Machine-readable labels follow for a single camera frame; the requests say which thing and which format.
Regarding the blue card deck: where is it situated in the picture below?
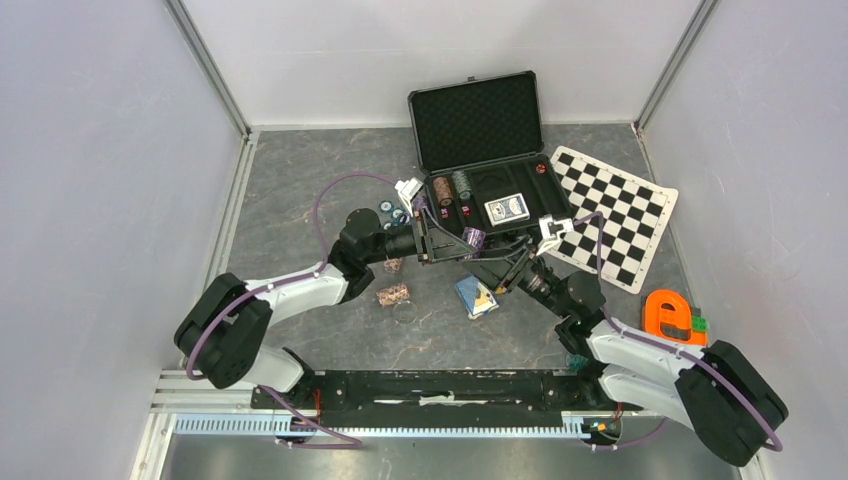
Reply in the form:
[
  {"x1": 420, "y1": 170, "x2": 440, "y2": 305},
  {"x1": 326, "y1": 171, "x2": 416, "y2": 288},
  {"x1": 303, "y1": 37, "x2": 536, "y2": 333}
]
[
  {"x1": 484, "y1": 193, "x2": 531, "y2": 226},
  {"x1": 455, "y1": 276, "x2": 499, "y2": 320}
]

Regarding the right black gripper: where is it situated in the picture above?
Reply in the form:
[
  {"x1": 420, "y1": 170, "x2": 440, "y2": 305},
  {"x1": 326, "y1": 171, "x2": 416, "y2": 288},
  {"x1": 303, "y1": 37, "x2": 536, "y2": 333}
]
[{"x1": 460, "y1": 236, "x2": 571, "y2": 319}]

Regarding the green toy block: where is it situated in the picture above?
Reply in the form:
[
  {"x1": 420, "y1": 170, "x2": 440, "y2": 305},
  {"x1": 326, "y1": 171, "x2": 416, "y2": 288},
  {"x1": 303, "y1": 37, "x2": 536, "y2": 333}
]
[{"x1": 690, "y1": 315, "x2": 708, "y2": 334}]

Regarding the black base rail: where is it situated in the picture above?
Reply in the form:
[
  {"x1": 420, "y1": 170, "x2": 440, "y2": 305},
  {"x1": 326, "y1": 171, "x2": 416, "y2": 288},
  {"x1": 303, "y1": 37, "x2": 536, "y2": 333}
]
[{"x1": 282, "y1": 369, "x2": 636, "y2": 428}]

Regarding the brown chip stack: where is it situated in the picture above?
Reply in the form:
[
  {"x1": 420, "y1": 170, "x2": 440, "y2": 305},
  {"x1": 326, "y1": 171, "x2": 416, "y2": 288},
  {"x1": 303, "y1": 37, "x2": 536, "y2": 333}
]
[{"x1": 432, "y1": 177, "x2": 454, "y2": 207}]

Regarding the black white checkered board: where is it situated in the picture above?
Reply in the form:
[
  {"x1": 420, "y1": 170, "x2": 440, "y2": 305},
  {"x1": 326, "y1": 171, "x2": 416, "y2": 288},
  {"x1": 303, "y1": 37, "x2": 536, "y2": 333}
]
[{"x1": 549, "y1": 146, "x2": 678, "y2": 294}]

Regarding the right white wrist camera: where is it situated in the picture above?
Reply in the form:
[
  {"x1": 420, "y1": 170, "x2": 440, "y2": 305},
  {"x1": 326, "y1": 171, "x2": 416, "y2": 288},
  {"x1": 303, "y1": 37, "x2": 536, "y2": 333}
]
[{"x1": 536, "y1": 215, "x2": 574, "y2": 256}]

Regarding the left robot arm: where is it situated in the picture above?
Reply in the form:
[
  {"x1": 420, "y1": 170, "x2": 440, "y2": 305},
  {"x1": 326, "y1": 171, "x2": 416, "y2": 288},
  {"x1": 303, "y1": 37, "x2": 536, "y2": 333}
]
[{"x1": 174, "y1": 209, "x2": 478, "y2": 408}]

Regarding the blue card deck in case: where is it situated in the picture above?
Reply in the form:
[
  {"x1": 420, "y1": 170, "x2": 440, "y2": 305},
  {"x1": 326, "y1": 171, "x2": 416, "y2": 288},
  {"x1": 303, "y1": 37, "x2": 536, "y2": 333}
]
[{"x1": 484, "y1": 193, "x2": 531, "y2": 226}]

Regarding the clear round lid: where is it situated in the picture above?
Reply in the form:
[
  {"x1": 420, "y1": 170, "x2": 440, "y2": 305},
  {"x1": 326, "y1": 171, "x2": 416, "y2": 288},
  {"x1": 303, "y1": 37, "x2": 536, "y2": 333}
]
[{"x1": 392, "y1": 300, "x2": 418, "y2": 325}]

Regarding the black poker set case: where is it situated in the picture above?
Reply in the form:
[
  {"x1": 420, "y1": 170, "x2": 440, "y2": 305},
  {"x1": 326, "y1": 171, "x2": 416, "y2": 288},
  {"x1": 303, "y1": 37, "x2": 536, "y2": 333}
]
[{"x1": 407, "y1": 70, "x2": 576, "y2": 244}]

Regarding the purple chip stack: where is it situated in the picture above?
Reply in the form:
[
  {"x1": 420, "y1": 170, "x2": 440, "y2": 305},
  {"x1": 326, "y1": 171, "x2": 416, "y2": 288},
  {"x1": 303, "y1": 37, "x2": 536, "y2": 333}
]
[{"x1": 461, "y1": 227, "x2": 485, "y2": 252}]

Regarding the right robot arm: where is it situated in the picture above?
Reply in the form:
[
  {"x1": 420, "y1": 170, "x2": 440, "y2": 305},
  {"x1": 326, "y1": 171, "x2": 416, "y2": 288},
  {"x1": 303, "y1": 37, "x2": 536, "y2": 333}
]
[{"x1": 463, "y1": 252, "x2": 789, "y2": 467}]

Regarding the pink chip stack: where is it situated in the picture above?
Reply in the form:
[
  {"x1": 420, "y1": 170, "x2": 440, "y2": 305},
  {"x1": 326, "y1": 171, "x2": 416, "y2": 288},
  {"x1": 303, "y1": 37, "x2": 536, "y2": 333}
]
[
  {"x1": 376, "y1": 283, "x2": 410, "y2": 307},
  {"x1": 383, "y1": 259, "x2": 402, "y2": 274}
]

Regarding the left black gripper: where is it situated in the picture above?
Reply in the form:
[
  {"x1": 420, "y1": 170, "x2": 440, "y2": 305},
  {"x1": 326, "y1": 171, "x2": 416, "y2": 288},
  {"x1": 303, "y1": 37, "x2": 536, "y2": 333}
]
[{"x1": 363, "y1": 206, "x2": 474, "y2": 265}]

